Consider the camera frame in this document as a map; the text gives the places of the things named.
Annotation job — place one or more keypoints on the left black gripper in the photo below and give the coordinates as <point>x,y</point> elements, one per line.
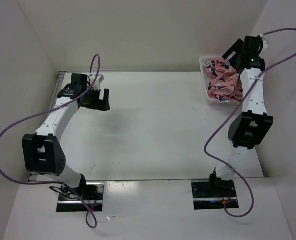
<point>102,105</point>

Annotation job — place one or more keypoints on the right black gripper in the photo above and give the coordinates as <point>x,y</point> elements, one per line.
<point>237,48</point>

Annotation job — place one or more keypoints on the pink shark print shorts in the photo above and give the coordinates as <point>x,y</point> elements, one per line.
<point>225,84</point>

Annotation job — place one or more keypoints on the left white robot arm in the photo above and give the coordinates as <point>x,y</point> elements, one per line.
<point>42,150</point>

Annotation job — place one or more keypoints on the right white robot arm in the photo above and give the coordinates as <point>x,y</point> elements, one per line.
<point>251,126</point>

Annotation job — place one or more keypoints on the white plastic basket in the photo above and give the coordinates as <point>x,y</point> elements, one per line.
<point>203,63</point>

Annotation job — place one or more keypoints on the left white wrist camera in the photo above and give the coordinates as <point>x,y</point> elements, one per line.
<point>99,79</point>

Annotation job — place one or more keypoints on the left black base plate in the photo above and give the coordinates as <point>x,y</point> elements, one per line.
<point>68,202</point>

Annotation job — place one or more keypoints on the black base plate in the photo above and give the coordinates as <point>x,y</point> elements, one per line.
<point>68,202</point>
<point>207,198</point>

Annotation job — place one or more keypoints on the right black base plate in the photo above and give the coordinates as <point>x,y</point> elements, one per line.
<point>207,198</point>

